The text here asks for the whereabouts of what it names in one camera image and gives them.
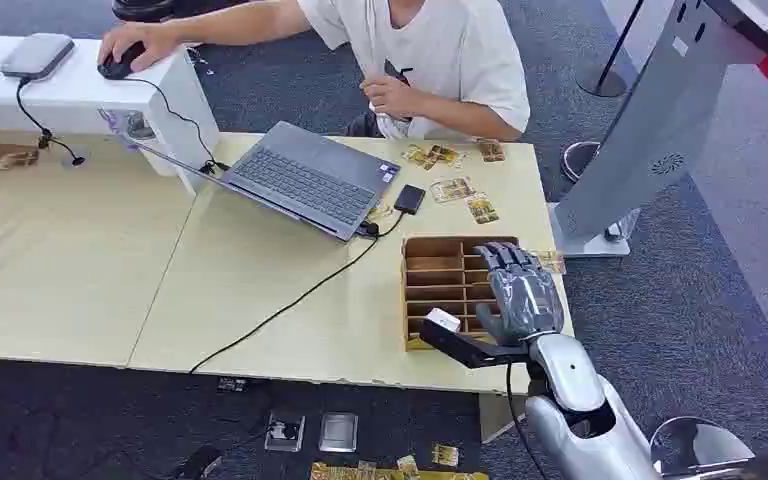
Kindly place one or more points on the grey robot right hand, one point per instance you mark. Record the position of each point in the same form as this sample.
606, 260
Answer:
524, 298

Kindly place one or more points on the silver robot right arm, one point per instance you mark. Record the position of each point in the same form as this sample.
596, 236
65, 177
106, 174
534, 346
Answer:
579, 397

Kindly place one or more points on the wooden compartment box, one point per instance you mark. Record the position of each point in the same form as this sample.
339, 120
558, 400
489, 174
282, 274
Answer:
440, 278

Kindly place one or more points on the yellow card in box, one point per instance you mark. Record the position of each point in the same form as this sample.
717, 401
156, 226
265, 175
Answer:
418, 343

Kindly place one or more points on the pale desk leg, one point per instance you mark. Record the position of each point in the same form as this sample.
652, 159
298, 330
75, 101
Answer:
500, 416

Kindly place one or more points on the chrome round stanchion base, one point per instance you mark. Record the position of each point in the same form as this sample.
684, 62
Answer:
695, 445
577, 162

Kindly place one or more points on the black phone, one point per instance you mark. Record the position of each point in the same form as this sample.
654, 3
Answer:
409, 199

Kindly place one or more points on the grey kiosk stand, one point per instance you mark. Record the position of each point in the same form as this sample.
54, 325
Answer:
649, 126

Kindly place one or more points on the silver floor socket plate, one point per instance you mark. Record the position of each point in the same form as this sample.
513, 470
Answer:
338, 432
284, 432

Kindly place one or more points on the black stanchion pole with base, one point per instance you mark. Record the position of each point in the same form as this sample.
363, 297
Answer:
602, 79

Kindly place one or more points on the person's left hand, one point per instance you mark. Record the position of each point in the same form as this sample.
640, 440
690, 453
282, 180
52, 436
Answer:
387, 96

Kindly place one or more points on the person's hand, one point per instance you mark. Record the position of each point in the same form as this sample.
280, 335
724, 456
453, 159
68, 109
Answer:
133, 41
387, 96

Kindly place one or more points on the grey laptop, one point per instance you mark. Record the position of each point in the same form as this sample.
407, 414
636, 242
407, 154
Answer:
308, 179

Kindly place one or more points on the person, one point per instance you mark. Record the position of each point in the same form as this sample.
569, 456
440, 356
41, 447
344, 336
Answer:
437, 53

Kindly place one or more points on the person's right hand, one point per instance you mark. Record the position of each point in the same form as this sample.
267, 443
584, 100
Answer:
133, 41

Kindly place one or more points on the black computer mouse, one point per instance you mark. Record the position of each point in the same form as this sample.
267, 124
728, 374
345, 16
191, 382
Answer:
119, 63

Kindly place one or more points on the white box stand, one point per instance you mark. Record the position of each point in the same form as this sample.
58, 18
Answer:
79, 99

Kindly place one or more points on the grey flat device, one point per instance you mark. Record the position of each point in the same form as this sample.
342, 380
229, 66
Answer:
37, 56

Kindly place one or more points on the brown wooden piece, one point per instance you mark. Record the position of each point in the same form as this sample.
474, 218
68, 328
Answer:
0, 155

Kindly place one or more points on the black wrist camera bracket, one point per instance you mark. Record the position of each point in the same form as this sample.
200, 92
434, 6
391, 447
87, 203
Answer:
470, 350

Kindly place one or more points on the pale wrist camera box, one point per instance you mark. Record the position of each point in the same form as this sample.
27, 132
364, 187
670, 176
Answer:
442, 320

